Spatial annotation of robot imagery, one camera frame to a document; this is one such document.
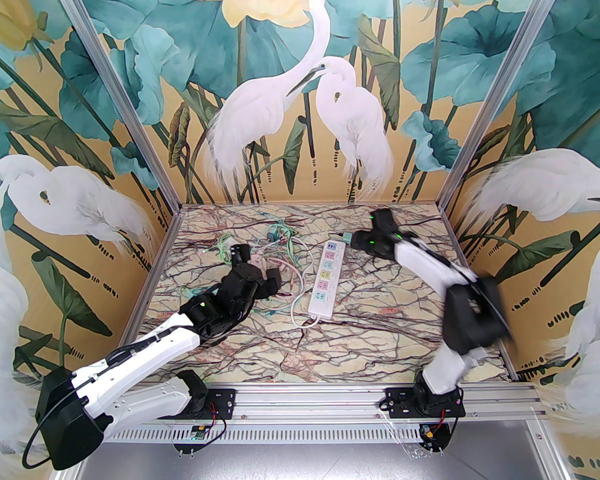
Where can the teal plug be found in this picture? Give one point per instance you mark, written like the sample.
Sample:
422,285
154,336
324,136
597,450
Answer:
347,238

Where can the green plug adapter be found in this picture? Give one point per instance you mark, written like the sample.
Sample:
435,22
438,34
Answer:
273,236

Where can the white power strip coloured sockets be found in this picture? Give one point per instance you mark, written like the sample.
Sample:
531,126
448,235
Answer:
325,288

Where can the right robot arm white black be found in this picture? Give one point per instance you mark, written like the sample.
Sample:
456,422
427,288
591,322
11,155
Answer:
475,318

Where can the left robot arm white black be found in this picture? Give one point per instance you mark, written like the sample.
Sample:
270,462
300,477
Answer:
65,428

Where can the small white adapter plug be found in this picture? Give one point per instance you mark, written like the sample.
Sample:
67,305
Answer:
228,243

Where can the small green circuit board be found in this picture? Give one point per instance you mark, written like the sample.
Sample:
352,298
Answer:
197,434

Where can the grey perforated metal panel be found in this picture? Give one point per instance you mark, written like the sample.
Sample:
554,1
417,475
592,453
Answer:
305,460

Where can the yellow power connector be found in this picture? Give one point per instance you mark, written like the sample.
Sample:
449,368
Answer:
430,434

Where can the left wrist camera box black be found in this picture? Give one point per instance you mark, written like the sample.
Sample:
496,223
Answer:
270,283

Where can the aluminium table rear rail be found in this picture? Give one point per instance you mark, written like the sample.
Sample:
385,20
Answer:
305,205

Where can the aluminium table side rail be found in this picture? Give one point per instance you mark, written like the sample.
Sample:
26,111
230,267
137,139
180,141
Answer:
162,248
461,248

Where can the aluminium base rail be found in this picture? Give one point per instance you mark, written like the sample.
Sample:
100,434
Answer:
305,400

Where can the aluminium frame post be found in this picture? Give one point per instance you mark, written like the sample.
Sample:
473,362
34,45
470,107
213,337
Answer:
501,83
115,83

